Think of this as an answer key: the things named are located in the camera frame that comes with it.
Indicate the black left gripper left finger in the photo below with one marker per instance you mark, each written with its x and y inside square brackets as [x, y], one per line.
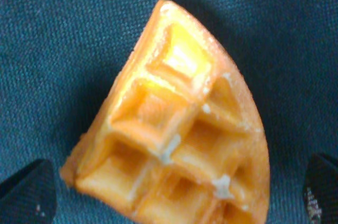
[29, 195]

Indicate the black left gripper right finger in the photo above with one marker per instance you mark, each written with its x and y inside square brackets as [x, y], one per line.
[320, 189]

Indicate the orange waffle piece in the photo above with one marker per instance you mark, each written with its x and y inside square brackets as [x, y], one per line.
[179, 138]

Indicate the black table cloth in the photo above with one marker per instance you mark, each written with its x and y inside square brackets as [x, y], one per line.
[59, 59]

